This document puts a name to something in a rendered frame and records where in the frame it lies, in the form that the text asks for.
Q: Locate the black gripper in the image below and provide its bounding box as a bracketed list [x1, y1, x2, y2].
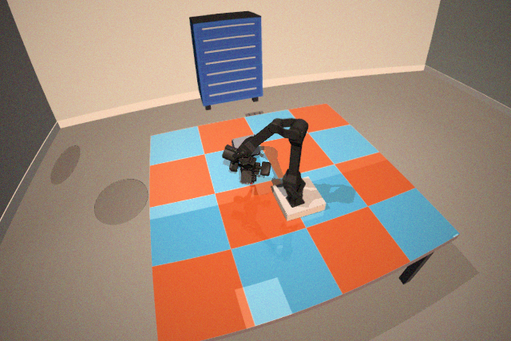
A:
[229, 161, 271, 176]

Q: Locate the grey square panel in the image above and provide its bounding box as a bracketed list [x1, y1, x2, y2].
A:
[232, 134, 261, 157]

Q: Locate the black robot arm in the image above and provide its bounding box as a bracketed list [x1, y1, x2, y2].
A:
[222, 117, 309, 208]

